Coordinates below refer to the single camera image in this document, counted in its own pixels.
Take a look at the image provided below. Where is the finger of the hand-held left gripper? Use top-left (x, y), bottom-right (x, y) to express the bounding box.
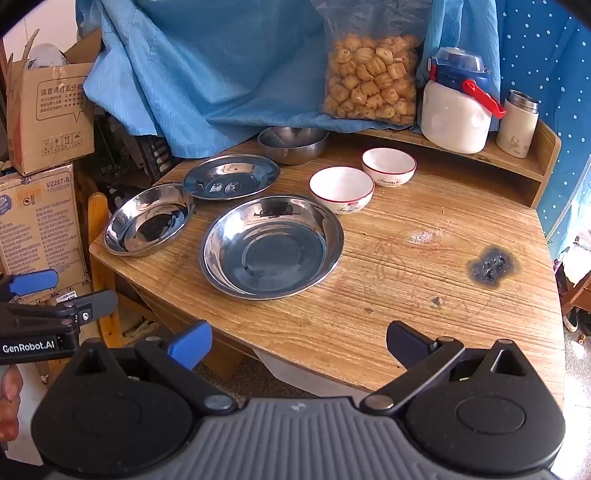
top-left (0, 269), bottom-right (60, 303)
top-left (9, 290), bottom-right (118, 324)

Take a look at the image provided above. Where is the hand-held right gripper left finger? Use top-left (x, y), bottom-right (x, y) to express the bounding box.
top-left (69, 320), bottom-right (238, 413)

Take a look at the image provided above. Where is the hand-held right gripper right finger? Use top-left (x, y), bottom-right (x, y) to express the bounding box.
top-left (360, 320), bottom-right (532, 415)

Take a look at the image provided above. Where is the small steel plate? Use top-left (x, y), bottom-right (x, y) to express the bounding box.
top-left (104, 183), bottom-right (195, 257)

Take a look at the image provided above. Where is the large steel plate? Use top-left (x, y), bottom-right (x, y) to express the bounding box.
top-left (199, 195), bottom-right (345, 301)

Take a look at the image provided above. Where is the white red-rimmed ceramic bowl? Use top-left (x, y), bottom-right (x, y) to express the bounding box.
top-left (309, 167), bottom-right (375, 215)
top-left (361, 148), bottom-right (417, 188)

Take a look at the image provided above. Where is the medium steel plate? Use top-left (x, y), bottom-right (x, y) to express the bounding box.
top-left (183, 154), bottom-right (281, 200)

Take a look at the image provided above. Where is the steel bowl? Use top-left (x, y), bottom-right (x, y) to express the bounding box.
top-left (257, 126), bottom-right (329, 166)

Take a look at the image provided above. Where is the person's left hand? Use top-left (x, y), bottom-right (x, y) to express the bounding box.
top-left (0, 364), bottom-right (24, 441)

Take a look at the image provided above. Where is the printed cardboard box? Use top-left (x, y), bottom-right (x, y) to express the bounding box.
top-left (0, 164), bottom-right (93, 305)

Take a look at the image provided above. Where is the yellow wooden chair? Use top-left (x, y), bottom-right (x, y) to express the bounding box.
top-left (88, 193), bottom-right (144, 347)

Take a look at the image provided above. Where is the black plastic crate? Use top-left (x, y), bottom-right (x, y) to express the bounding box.
top-left (95, 113), bottom-right (178, 185)

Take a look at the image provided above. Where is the open cardboard box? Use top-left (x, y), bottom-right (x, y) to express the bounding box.
top-left (4, 30), bottom-right (105, 176)

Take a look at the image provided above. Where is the dark shoe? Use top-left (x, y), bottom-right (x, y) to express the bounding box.
top-left (562, 305), bottom-right (591, 334)

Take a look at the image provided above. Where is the brown wooden furniture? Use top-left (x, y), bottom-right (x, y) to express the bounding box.
top-left (561, 235), bottom-right (591, 315)

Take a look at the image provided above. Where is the wooden desk shelf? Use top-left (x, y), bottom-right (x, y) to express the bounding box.
top-left (323, 117), bottom-right (562, 209)

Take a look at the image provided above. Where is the white rounded object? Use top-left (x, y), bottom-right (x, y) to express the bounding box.
top-left (25, 44), bottom-right (68, 70)

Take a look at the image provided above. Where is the white bottle with blue lid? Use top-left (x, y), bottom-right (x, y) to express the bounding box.
top-left (421, 46), bottom-right (507, 154)

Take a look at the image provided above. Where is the cream thermos cup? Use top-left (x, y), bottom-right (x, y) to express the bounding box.
top-left (496, 90), bottom-right (540, 159)

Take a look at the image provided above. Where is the light blue cloth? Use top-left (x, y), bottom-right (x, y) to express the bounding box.
top-left (76, 0), bottom-right (502, 155)

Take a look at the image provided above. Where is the clear bag of cookies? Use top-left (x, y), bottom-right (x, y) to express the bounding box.
top-left (311, 0), bottom-right (432, 125)

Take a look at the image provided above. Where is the blue dotted curtain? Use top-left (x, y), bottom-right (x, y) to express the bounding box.
top-left (496, 0), bottom-right (591, 259)

